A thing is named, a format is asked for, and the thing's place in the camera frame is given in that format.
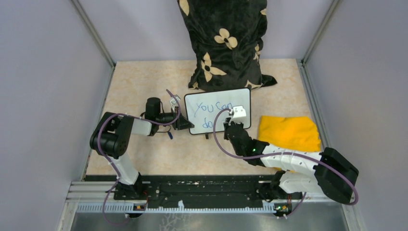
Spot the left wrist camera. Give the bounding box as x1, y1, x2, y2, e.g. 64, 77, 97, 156
169, 95, 180, 113

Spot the yellow cloth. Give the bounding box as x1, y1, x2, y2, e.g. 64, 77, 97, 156
256, 115, 322, 174

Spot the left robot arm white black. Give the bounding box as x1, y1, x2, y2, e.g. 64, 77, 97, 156
89, 96, 194, 200

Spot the aluminium frame post left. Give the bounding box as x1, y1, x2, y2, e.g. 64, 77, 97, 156
69, 0, 116, 68

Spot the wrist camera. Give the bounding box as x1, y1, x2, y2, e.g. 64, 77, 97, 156
169, 95, 180, 113
229, 105, 247, 124

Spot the white toothed cable rail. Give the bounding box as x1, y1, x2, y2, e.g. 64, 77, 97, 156
76, 201, 277, 214

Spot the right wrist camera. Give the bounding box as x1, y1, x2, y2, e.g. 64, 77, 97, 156
229, 105, 247, 124

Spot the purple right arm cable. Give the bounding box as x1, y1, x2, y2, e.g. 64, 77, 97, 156
212, 108, 359, 219

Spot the black floral pillow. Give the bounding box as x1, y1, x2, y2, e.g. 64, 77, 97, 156
177, 0, 277, 92

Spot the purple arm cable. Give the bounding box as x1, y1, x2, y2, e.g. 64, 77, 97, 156
96, 89, 182, 228
212, 108, 359, 219

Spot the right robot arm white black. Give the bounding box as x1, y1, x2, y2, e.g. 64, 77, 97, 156
223, 117, 359, 205

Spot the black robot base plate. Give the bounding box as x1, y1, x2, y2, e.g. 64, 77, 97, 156
84, 174, 304, 209

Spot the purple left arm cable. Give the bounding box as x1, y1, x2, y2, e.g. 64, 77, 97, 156
96, 89, 182, 228

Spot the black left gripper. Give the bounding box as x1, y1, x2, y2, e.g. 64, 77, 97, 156
156, 106, 194, 130

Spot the white whiteboard black frame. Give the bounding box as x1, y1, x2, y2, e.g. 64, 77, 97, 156
184, 88, 252, 135

